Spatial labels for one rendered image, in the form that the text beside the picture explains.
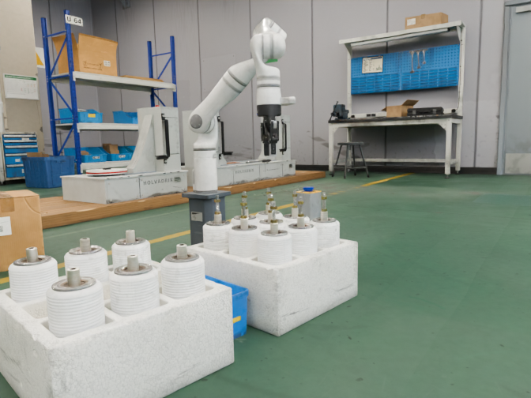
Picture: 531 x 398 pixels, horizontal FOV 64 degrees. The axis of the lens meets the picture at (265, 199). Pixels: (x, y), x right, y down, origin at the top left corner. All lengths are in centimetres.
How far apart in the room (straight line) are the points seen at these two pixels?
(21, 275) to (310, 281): 71
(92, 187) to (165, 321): 252
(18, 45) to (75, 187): 445
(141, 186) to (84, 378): 266
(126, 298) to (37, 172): 495
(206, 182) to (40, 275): 86
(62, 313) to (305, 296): 64
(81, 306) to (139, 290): 11
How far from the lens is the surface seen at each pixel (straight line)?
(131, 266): 91
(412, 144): 647
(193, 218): 176
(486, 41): 639
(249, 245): 123
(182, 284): 95
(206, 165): 172
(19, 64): 766
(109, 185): 325
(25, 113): 759
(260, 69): 131
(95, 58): 659
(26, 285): 106
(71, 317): 85
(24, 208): 203
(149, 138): 370
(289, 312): 118
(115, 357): 87
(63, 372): 84
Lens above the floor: 51
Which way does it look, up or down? 8 degrees down
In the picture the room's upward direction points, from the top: 1 degrees counter-clockwise
